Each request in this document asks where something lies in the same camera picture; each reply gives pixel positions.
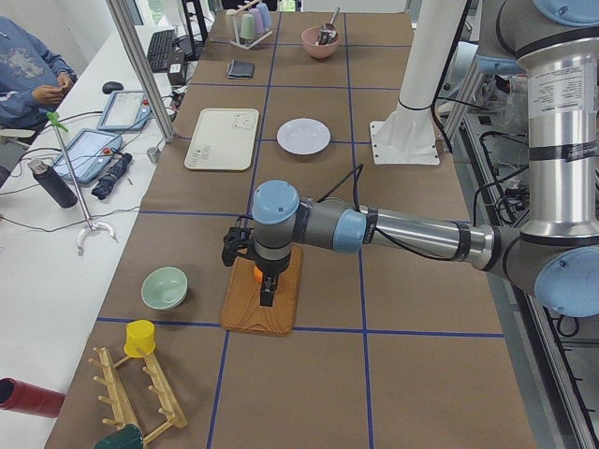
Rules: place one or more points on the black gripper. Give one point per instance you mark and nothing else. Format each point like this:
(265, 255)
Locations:
(270, 267)

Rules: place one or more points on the orange fruit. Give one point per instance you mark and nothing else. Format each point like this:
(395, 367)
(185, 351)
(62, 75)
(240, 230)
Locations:
(258, 275)

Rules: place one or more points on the wooden tray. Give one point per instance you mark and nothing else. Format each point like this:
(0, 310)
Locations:
(242, 311)

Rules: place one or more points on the cream bear tray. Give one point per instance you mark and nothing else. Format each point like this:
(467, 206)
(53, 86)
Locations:
(223, 139)

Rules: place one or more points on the green bowl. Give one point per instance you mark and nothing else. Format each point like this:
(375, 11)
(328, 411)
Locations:
(164, 289)

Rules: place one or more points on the yellow cup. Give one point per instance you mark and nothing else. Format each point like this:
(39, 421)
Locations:
(139, 338)

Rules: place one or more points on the white plate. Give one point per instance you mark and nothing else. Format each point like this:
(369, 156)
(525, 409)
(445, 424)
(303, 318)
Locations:
(303, 136)

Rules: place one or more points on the folded dark umbrella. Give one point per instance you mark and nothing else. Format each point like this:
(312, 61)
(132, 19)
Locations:
(106, 184)

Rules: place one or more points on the wooden cup rack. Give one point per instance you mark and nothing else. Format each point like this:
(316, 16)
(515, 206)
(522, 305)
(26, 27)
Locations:
(139, 394)

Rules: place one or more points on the dark green cup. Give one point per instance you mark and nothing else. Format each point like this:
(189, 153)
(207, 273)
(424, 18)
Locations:
(128, 437)

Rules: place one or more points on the grey folded cloth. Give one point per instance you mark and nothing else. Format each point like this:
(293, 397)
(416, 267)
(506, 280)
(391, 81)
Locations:
(240, 70)

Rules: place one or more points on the near teach pendant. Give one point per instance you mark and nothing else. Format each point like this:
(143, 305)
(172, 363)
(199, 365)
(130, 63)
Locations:
(90, 151)

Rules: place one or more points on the teach pendant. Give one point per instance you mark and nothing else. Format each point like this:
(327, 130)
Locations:
(90, 151)
(125, 111)

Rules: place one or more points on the far teach pendant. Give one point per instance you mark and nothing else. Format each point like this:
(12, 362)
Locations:
(125, 111)

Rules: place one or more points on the black box device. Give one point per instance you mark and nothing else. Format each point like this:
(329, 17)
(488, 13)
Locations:
(177, 74)

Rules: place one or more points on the black water bottle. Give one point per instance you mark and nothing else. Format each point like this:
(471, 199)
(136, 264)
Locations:
(52, 183)

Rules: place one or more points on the pink bowl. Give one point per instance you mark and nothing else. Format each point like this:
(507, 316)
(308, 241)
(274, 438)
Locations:
(310, 38)

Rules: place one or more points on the black computer mouse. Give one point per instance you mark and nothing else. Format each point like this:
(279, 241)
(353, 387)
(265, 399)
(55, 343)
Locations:
(111, 86)

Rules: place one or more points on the metal scoop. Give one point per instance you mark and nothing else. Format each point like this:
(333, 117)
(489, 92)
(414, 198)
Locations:
(327, 32)

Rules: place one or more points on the purple pastel cup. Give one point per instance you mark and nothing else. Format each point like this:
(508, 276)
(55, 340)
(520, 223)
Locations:
(258, 21)

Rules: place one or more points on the green pastel cup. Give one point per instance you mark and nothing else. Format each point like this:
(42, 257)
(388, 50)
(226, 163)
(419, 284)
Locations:
(247, 29)

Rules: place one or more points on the black keyboard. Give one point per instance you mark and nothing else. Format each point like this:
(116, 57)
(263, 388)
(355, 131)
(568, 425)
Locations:
(159, 50)

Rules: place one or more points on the blue pastel cup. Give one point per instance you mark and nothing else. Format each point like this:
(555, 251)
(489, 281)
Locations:
(265, 15)

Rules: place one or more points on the metal stand with green clip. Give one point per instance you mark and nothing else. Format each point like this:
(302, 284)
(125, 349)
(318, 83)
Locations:
(91, 224)

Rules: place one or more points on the red cylinder bottle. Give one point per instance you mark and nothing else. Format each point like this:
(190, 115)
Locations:
(20, 397)

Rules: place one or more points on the seated person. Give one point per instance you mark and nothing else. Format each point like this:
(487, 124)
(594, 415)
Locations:
(34, 80)

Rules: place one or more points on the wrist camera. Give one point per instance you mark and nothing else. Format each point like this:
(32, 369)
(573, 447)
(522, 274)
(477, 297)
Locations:
(238, 242)

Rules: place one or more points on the white wire cup rack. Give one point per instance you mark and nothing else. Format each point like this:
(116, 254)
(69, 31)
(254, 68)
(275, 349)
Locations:
(235, 15)

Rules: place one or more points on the aluminium frame post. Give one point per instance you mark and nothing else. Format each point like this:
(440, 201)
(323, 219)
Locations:
(137, 57)

